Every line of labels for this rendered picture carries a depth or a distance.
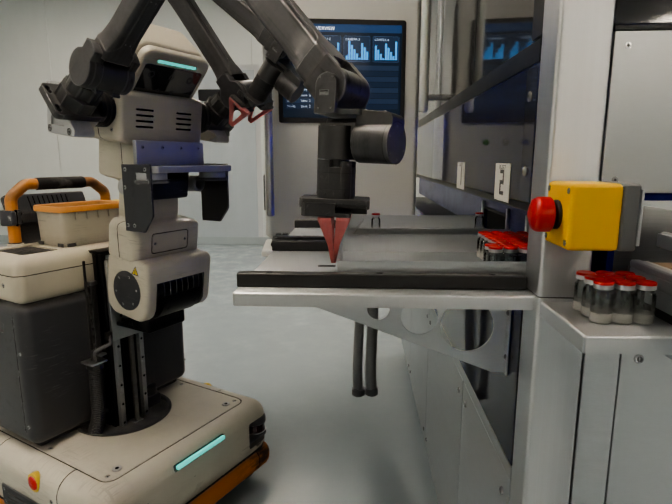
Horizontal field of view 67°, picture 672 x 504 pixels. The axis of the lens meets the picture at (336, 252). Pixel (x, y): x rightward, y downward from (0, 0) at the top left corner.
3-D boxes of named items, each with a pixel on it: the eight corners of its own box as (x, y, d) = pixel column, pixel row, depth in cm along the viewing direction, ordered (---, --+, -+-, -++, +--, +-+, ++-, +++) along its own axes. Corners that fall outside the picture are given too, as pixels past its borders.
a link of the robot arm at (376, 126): (349, 84, 77) (316, 72, 70) (417, 81, 71) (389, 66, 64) (343, 163, 79) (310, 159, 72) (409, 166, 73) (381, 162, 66)
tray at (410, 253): (519, 253, 96) (520, 234, 96) (579, 286, 71) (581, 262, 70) (341, 251, 97) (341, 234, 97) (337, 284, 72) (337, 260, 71)
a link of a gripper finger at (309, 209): (348, 268, 74) (350, 204, 72) (299, 265, 74) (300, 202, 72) (349, 258, 80) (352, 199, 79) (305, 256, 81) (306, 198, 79)
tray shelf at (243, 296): (475, 233, 134) (475, 226, 134) (594, 311, 66) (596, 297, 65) (296, 232, 137) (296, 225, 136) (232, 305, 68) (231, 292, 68)
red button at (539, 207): (555, 229, 59) (558, 195, 58) (569, 234, 55) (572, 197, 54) (523, 229, 59) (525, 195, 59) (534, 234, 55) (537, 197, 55)
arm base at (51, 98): (88, 93, 118) (37, 86, 108) (104, 68, 114) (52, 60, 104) (105, 122, 116) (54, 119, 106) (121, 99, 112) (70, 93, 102)
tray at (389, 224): (480, 229, 129) (480, 215, 129) (509, 246, 104) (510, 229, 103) (347, 228, 131) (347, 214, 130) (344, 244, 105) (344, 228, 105)
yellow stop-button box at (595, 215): (603, 241, 61) (609, 180, 59) (636, 251, 54) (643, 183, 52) (540, 240, 61) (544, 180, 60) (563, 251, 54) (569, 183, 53)
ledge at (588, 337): (651, 316, 63) (652, 302, 63) (723, 355, 51) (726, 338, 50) (538, 314, 64) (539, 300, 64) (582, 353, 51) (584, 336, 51)
